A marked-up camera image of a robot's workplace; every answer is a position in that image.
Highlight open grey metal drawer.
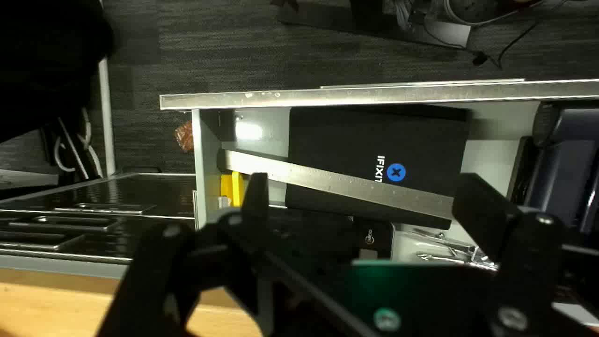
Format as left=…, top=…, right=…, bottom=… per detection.
left=156, top=76, right=599, bottom=276

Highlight black box with blue sticker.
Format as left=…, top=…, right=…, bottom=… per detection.
left=284, top=104, right=473, bottom=229

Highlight orange object on floor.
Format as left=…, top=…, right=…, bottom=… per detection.
left=173, top=121, right=192, bottom=151

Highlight metal tools in drawer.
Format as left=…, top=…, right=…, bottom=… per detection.
left=390, top=226, right=497, bottom=271

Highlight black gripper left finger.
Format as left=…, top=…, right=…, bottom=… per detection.
left=96, top=173, right=269, bottom=337

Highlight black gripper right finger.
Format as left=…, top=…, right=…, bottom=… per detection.
left=452, top=173, right=578, bottom=337

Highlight yellow object in drawer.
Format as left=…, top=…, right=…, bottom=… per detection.
left=216, top=171, right=244, bottom=207

